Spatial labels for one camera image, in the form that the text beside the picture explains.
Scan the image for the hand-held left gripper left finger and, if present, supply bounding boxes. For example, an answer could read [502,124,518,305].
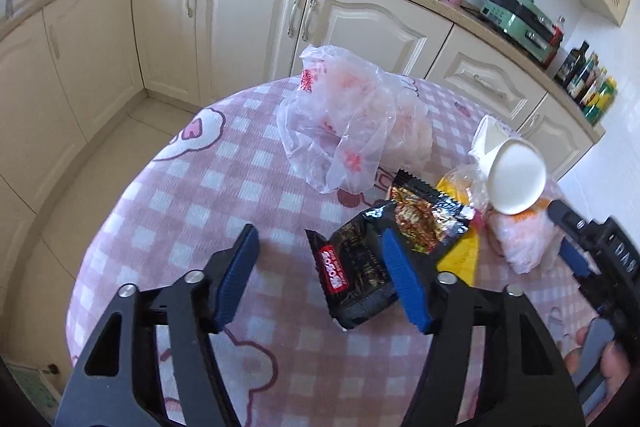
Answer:
[54,223,261,427]

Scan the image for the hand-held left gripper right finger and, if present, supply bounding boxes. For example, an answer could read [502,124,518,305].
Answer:
[377,227,586,427]

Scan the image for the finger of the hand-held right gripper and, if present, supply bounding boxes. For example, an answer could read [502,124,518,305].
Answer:
[547,199,603,250]
[559,238,601,282]

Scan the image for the white orange plastic bag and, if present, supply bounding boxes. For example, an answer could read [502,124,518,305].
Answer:
[487,194,566,275]

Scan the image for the black snack packet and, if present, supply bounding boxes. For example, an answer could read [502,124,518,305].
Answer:
[305,199,401,333]

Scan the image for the person's right hand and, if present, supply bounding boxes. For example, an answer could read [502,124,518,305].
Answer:
[564,327,632,388]

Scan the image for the yellow packet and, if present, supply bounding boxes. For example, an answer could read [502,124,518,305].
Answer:
[435,164,482,285]

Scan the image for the white paper cup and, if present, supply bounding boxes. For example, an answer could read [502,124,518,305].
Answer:
[469,114,547,215]

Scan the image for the brown print snack packet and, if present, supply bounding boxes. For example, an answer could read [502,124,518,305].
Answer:
[387,169,476,255]

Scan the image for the pink checkered tablecloth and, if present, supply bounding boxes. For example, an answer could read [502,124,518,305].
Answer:
[65,74,601,427]

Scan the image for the green yellow bottle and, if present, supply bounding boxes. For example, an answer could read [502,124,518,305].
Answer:
[582,77,618,125]

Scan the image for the brown sauce bottle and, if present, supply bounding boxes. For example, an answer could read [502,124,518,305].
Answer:
[571,52,603,104]

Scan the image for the dark glass bottle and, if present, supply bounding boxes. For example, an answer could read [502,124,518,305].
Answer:
[555,41,591,88]

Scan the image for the clear red print plastic bag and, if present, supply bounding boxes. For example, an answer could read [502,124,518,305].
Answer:
[276,44,433,194]

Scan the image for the dark red cap bottle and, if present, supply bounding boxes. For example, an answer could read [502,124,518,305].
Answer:
[547,16,567,58]

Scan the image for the green electric cooker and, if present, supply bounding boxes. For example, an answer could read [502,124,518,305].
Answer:
[480,0,563,68]

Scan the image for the green floor mat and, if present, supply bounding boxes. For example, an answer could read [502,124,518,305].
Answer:
[5,364,61,425]

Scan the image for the cream base cabinet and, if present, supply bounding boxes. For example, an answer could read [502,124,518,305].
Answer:
[0,0,606,288]

